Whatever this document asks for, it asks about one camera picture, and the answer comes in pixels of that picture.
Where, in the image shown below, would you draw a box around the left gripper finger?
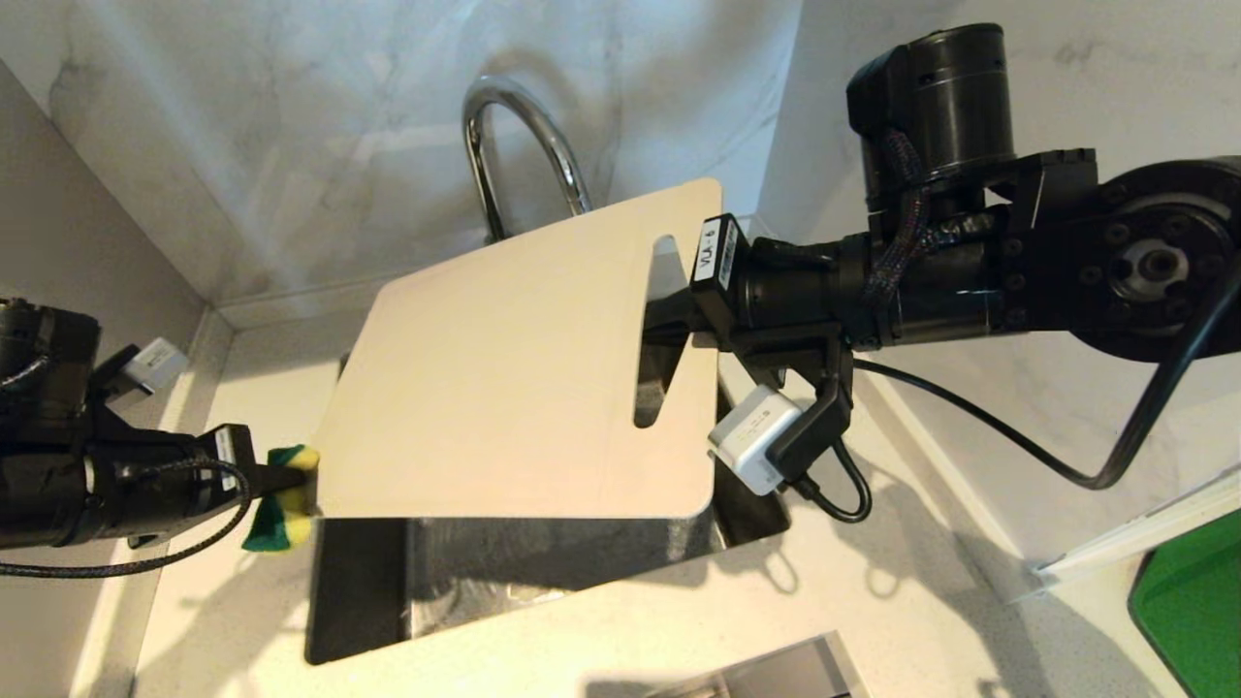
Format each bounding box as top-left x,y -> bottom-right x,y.
254,463 -> 311,495

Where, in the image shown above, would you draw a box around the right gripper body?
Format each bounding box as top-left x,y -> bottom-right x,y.
690,213 -> 860,353

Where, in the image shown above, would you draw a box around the stainless steel sink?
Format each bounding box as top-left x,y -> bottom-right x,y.
304,349 -> 792,667

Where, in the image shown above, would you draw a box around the pale beige cutting board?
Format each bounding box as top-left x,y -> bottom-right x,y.
312,177 -> 726,521

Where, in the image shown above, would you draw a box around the black cable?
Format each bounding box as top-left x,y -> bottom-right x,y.
790,260 -> 1241,525
0,459 -> 253,580

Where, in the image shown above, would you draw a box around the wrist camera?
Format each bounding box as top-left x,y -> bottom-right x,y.
707,328 -> 856,497
92,336 -> 191,437

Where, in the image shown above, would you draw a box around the white trim strip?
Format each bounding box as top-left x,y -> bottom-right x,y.
1032,465 -> 1241,585

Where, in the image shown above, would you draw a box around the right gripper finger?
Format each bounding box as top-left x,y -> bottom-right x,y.
642,291 -> 701,348

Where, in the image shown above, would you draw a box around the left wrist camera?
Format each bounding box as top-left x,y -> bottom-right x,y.
92,336 -> 191,437

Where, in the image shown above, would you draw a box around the green tray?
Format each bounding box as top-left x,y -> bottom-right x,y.
1128,509 -> 1241,698

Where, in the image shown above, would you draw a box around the yellow and green sponge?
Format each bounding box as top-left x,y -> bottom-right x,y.
241,444 -> 323,554

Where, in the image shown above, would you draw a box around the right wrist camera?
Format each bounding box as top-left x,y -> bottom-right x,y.
707,328 -> 856,497

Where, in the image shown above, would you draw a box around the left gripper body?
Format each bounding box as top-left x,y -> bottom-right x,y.
90,424 -> 261,546

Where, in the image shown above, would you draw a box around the chrome gooseneck faucet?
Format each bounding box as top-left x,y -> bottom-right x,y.
462,76 -> 594,244

